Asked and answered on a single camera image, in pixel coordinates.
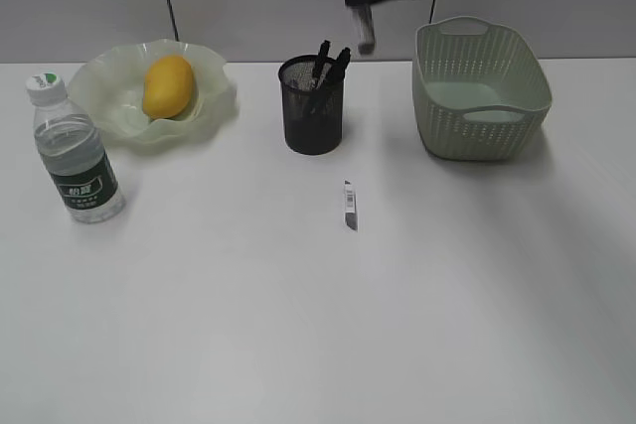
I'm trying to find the white grey eraser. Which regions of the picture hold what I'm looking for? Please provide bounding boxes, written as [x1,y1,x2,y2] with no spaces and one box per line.
[344,180,358,231]
[352,5,376,57]

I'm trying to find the black marker pen front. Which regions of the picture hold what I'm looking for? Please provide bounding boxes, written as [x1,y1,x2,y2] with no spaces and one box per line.
[310,40,331,90]

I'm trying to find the black marker pen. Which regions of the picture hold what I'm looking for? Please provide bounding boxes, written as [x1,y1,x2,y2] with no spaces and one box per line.
[317,48,351,93]
[310,40,331,90]

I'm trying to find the yellow mango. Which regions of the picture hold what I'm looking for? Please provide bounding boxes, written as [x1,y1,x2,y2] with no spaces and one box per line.
[142,56,194,120]

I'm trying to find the clear water bottle green label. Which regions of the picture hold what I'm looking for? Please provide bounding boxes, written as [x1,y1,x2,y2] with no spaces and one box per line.
[26,72,125,224]

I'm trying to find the black mesh pen holder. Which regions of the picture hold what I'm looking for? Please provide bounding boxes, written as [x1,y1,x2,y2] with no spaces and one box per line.
[278,55,344,155]

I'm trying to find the light green woven basket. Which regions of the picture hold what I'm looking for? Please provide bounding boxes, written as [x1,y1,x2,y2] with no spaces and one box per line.
[411,17,553,162]

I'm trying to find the frosted green wavy plate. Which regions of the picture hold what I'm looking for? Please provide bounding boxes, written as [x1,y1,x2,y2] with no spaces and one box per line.
[68,39,239,151]

